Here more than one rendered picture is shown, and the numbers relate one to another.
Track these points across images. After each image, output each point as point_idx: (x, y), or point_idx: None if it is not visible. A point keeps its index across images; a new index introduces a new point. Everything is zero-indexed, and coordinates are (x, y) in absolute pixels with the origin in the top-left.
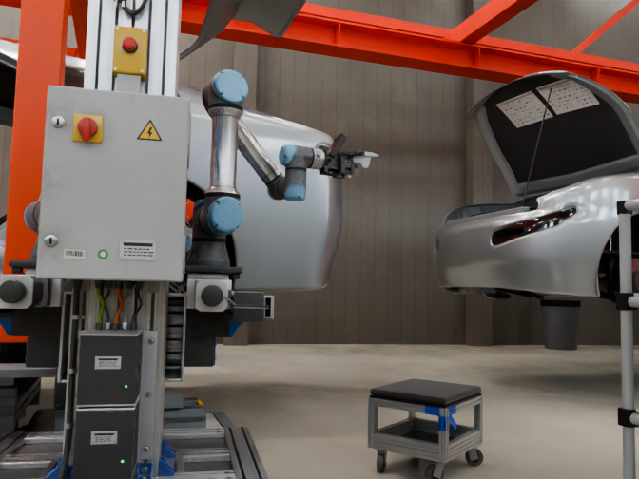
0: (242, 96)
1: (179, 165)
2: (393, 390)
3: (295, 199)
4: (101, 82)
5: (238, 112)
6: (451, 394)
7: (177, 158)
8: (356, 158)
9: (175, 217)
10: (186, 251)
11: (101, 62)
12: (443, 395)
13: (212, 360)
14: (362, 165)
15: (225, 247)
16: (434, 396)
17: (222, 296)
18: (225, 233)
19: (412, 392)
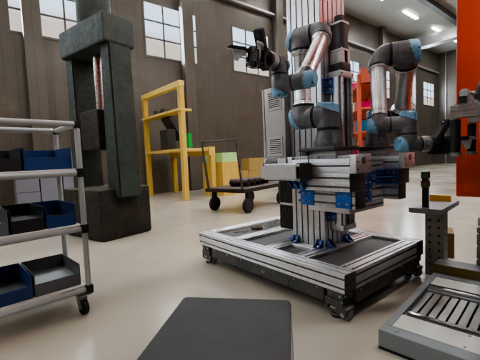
0: (287, 46)
1: (264, 117)
2: (256, 300)
3: (276, 98)
4: None
5: (291, 54)
6: (178, 308)
7: (264, 114)
8: (243, 52)
9: (265, 136)
10: (368, 131)
11: None
12: (187, 301)
13: (298, 200)
14: (238, 58)
15: (318, 133)
16: (198, 297)
17: (263, 166)
18: (296, 129)
19: (230, 301)
